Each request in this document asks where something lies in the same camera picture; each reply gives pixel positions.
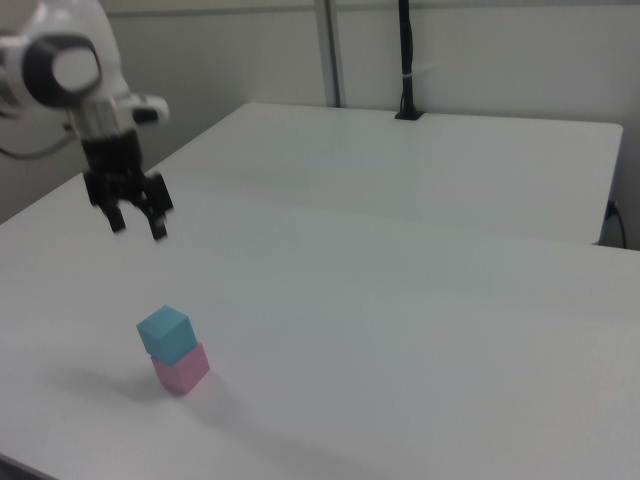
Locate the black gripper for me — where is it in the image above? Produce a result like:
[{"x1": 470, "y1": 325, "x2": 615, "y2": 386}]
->
[{"x1": 81, "y1": 128, "x2": 175, "y2": 242}]

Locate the blue cube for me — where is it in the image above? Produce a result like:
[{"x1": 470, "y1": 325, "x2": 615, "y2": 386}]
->
[{"x1": 135, "y1": 304, "x2": 197, "y2": 365}]

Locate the pink cube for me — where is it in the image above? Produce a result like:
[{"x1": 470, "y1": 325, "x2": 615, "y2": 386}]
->
[{"x1": 149, "y1": 342, "x2": 211, "y2": 397}]

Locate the black stand pole with base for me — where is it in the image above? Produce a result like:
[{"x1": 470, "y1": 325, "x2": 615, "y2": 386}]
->
[{"x1": 394, "y1": 0, "x2": 426, "y2": 122}]

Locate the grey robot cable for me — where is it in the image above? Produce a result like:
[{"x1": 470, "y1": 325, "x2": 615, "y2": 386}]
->
[{"x1": 0, "y1": 122, "x2": 74, "y2": 161}]

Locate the grey metal partition post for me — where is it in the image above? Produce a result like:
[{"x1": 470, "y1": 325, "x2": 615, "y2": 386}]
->
[{"x1": 314, "y1": 0, "x2": 344, "y2": 108}]

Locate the black power cable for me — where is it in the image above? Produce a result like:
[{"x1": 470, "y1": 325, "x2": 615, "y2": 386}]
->
[{"x1": 606, "y1": 199, "x2": 628, "y2": 250}]

